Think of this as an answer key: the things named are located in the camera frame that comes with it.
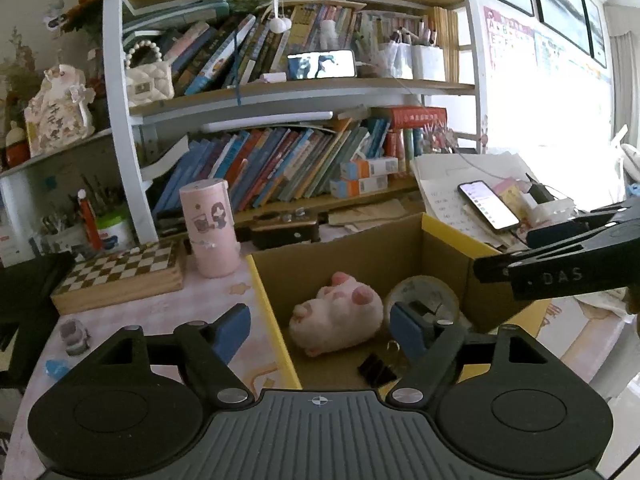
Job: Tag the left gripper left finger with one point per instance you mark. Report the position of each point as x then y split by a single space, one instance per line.
206 350

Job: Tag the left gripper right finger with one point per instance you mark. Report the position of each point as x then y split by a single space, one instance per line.
435 350

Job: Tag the clear tape roll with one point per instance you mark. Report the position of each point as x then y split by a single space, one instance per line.
420 304

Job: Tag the black binder clip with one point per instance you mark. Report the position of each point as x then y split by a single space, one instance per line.
375 372

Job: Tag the pink plush pig toy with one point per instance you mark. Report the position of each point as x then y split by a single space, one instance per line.
342 315

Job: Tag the small blue object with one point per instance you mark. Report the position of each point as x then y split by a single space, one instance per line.
56 369

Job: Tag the pink checkered tablecloth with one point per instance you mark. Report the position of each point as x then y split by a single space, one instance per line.
124 412

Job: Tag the wooden chessboard box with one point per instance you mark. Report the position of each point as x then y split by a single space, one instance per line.
140 272

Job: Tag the yellow cardboard box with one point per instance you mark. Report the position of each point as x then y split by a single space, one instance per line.
381 257

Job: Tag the smartphone lying on papers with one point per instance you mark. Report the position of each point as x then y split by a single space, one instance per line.
489 206

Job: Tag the dark brown metal box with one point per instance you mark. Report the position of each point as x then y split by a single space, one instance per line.
277 229

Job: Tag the pink cartoon cylinder container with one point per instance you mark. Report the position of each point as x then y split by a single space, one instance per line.
209 220

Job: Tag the white green lid jar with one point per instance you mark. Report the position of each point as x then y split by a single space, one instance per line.
115 232

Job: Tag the stack of white papers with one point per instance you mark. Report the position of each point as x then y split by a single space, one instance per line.
439 175

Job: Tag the lower orange blue box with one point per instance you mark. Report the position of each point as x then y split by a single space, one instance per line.
359 187

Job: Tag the orange blue box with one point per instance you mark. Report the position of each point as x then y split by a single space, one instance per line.
359 187
369 168

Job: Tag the upper orange blue box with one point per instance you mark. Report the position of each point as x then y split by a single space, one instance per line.
369 168

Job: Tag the red thick book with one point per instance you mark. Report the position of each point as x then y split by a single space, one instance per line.
418 116

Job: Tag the white quilted pearl handbag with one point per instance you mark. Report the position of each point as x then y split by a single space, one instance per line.
150 82

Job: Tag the floral pink house ornament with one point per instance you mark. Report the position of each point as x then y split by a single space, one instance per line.
58 115

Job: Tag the phone on shelf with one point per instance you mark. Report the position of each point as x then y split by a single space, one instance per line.
322 65

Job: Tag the white bookshelf frame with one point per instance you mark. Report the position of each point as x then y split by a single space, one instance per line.
140 129

